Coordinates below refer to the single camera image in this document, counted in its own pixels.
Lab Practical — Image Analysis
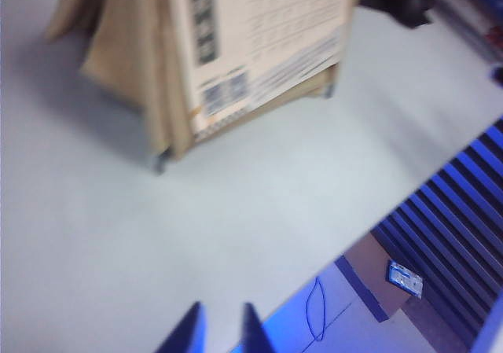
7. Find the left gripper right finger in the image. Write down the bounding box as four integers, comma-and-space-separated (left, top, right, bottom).
240, 302, 278, 353

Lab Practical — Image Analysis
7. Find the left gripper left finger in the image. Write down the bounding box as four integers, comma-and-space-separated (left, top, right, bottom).
155, 300, 209, 353

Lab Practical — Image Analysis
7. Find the beige canvas desk calendar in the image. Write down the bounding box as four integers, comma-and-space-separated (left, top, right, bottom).
45, 0, 365, 173

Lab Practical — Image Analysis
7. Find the brown cardboard sheet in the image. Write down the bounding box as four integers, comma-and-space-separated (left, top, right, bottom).
333, 233, 424, 323

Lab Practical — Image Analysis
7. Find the small blue plastic packet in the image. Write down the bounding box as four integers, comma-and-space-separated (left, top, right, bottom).
387, 260, 424, 299

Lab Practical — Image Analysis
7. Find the dark ribbed panel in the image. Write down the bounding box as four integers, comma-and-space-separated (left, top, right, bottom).
371, 115, 503, 348

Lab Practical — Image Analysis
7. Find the thin blue cable loop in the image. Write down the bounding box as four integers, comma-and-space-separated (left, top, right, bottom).
304, 277, 327, 343

